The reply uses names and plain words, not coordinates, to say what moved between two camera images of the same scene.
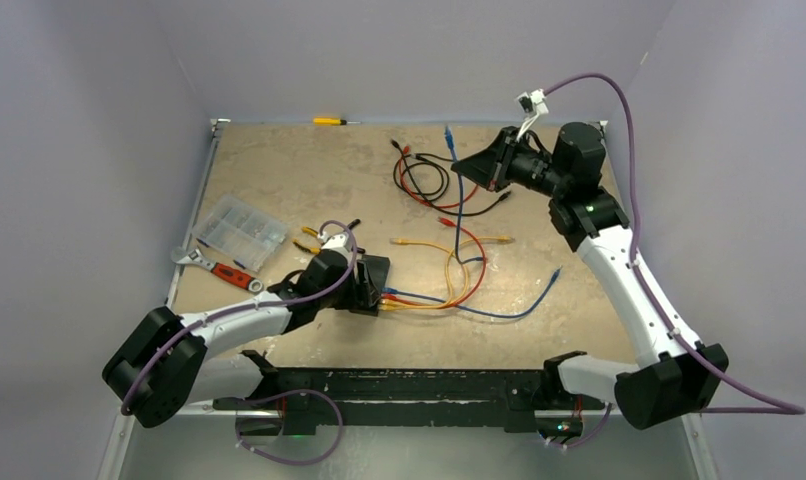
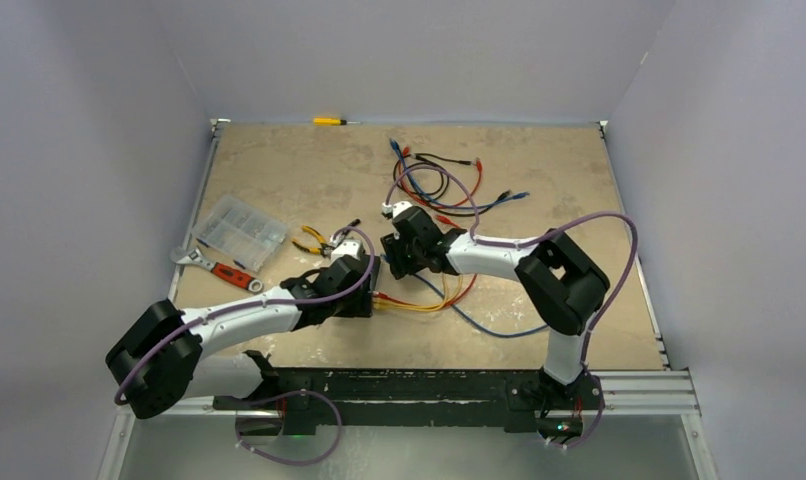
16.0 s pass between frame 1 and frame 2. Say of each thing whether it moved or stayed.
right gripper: moved
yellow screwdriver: stayed
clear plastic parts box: stayed
